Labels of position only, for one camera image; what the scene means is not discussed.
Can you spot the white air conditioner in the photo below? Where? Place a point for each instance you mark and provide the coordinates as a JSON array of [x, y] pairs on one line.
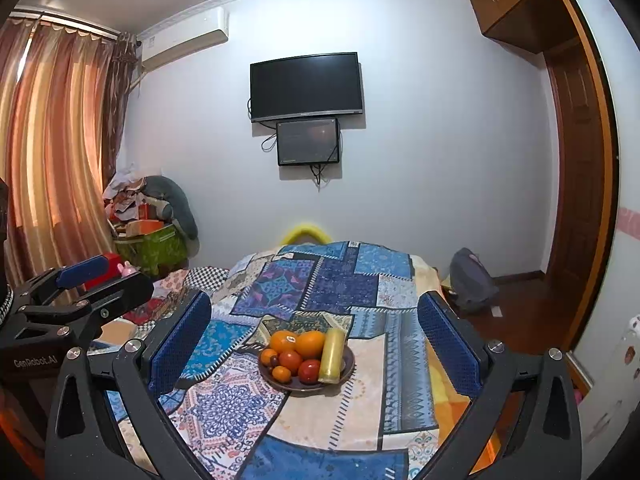
[[185, 42]]

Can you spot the small black monitor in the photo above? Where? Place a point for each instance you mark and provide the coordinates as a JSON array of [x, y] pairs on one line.
[[307, 140]]

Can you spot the wooden overhead cabinet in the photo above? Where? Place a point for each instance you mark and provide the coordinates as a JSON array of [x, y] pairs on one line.
[[505, 5]]

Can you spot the white appliance with stickers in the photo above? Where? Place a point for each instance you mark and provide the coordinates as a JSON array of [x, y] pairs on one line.
[[615, 385]]

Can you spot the small orange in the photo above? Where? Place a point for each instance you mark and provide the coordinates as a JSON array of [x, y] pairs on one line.
[[269, 357], [281, 374]]

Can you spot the dark brown round plate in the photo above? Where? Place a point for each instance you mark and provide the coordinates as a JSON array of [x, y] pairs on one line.
[[292, 386]]

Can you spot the black wall television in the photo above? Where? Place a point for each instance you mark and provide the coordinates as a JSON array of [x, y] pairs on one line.
[[305, 85]]

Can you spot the red tomato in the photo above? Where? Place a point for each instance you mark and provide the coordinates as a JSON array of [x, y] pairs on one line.
[[291, 361], [310, 371]]

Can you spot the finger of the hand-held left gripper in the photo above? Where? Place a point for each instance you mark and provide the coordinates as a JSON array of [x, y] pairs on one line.
[[82, 270], [120, 295]]

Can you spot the white wardrobe door pink print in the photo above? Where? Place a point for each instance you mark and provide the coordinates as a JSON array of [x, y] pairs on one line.
[[615, 110]]

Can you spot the green patterned storage box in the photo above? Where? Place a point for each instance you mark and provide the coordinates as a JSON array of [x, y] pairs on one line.
[[150, 250]]

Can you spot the striped orange curtain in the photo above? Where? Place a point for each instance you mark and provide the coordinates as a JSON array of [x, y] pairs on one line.
[[50, 160]]

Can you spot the blue patchwork blanket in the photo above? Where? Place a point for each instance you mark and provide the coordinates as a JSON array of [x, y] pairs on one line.
[[340, 280]]

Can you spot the medium orange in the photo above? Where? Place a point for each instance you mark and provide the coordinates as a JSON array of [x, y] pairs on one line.
[[282, 342]]

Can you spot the pile of clothes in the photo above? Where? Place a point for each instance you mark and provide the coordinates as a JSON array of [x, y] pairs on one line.
[[125, 190]]

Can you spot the large orange with sticker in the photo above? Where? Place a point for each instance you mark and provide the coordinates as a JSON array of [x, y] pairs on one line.
[[311, 344]]

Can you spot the orange cardboard box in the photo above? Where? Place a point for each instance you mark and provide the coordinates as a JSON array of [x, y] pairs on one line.
[[145, 227]]

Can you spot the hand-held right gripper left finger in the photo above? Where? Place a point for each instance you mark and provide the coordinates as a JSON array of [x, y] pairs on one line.
[[180, 345]]

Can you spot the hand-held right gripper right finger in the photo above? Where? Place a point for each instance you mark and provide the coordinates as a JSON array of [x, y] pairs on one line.
[[447, 345]]

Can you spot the brown wooden door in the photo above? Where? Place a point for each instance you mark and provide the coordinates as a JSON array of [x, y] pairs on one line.
[[575, 160]]

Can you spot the grey backpack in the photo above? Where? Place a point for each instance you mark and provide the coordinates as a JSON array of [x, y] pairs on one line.
[[470, 275]]

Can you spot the pink toy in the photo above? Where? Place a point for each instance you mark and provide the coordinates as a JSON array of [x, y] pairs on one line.
[[128, 270]]

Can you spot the red box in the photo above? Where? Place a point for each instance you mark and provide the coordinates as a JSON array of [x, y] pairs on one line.
[[112, 262]]

